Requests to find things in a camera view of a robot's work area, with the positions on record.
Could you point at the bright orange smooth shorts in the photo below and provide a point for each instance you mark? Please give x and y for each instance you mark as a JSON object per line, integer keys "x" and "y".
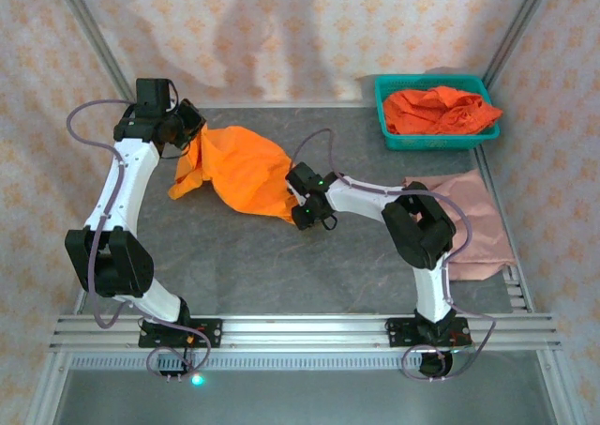
{"x": 244, "y": 171}

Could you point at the red-orange mesh shorts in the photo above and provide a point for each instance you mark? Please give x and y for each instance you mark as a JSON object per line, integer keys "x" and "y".
{"x": 422, "y": 110}

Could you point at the pink shorts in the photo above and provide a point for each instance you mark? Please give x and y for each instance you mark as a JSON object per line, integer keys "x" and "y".
{"x": 483, "y": 237}

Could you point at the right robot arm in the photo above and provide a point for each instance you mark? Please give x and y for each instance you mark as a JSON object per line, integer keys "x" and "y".
{"x": 356, "y": 197}

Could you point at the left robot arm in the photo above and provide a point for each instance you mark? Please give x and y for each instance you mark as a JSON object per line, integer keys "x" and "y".
{"x": 126, "y": 181}

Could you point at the teal plastic basket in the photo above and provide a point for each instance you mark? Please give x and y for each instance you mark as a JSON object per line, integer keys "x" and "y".
{"x": 422, "y": 142}

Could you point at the black connector block with light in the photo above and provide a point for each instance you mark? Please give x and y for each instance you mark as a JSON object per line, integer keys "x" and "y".
{"x": 171, "y": 375}

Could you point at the aluminium frame post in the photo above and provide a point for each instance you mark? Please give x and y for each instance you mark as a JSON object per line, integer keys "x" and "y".
{"x": 520, "y": 21}
{"x": 562, "y": 392}
{"x": 100, "y": 50}
{"x": 46, "y": 392}

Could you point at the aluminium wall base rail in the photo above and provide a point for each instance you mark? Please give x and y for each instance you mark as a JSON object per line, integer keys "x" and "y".
{"x": 281, "y": 104}

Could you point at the aluminium mounting rail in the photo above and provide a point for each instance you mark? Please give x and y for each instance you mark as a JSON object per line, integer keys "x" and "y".
{"x": 304, "y": 331}

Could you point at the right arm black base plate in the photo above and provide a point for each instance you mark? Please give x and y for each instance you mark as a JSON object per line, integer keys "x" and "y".
{"x": 398, "y": 333}

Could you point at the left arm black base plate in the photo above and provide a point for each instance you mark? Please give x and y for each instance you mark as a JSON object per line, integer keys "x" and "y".
{"x": 211, "y": 333}

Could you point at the aluminium table side rail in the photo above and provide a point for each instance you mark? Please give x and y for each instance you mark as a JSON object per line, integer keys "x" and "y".
{"x": 518, "y": 293}

